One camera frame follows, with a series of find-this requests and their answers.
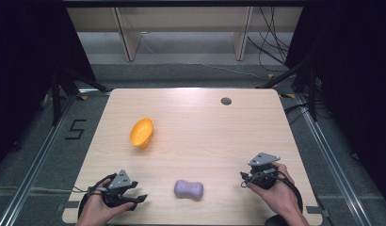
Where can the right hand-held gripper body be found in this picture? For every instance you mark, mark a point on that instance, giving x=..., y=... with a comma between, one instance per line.
x=263, y=171

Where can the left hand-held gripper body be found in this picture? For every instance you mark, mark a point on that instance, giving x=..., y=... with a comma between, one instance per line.
x=119, y=185

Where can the orange soap dish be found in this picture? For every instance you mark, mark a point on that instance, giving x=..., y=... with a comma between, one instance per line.
x=141, y=132

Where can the person's right hand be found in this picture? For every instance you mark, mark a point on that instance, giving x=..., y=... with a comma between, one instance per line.
x=277, y=194

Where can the person's left hand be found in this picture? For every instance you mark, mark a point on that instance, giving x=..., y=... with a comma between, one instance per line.
x=100, y=208

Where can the grey table grommet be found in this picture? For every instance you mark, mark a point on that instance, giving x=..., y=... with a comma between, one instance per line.
x=226, y=101

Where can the black tripod stand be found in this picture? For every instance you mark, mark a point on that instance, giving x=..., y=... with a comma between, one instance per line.
x=302, y=84
x=67, y=91

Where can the metal floor rail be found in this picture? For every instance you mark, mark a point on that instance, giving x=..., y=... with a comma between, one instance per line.
x=330, y=153
x=35, y=158

